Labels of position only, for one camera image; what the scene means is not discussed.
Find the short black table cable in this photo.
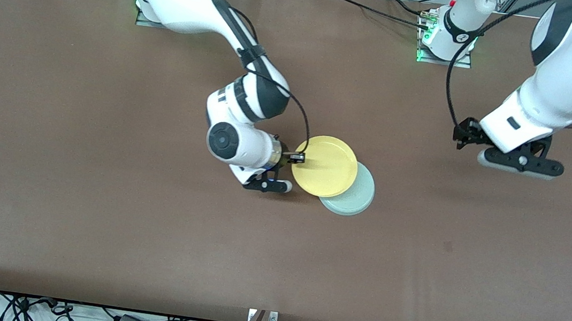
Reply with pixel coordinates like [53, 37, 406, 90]
[384, 0, 432, 17]

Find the aluminium profile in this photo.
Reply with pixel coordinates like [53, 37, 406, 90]
[497, 0, 523, 15]

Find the yellow plate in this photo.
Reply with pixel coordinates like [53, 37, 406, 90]
[289, 132, 362, 202]

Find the black cable tangle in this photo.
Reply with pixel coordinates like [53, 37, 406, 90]
[0, 292, 83, 321]

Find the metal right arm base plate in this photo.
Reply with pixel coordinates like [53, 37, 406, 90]
[134, 4, 170, 29]

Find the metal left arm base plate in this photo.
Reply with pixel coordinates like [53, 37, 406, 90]
[415, 14, 478, 70]

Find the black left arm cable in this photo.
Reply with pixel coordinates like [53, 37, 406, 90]
[441, 0, 572, 142]

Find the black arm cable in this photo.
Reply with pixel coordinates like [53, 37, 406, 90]
[441, 0, 572, 142]
[210, 6, 324, 158]

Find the long black table cable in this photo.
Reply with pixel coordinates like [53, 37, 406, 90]
[310, 0, 435, 32]

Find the pale green plate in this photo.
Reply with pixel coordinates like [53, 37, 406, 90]
[317, 157, 379, 219]

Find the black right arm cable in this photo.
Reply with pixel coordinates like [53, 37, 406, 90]
[210, 6, 324, 158]

